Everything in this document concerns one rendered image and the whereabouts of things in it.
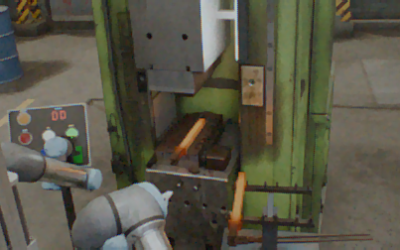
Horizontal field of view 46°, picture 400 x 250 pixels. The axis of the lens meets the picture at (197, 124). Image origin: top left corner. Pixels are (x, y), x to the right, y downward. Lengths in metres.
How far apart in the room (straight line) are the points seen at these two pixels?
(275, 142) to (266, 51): 0.42
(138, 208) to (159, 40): 0.84
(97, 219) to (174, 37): 0.88
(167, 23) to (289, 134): 0.70
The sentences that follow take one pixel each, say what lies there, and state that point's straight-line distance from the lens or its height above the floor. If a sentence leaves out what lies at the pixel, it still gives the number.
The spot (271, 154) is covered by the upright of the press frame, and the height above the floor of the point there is 0.95.
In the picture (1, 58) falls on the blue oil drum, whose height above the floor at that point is 0.33.
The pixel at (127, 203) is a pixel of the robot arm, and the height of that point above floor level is 1.27.
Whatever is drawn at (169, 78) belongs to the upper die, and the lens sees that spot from 1.95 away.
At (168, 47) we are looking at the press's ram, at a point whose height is 1.46.
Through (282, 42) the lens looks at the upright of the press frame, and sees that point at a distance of 1.93.
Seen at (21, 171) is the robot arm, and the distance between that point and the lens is 1.40.
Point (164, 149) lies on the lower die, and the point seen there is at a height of 0.98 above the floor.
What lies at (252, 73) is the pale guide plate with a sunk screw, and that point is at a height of 1.33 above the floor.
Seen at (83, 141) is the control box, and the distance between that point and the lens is 2.13.
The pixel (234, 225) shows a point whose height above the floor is 0.96.
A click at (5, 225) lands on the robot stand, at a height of 1.52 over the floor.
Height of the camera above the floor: 1.98
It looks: 25 degrees down
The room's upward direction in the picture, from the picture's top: 3 degrees counter-clockwise
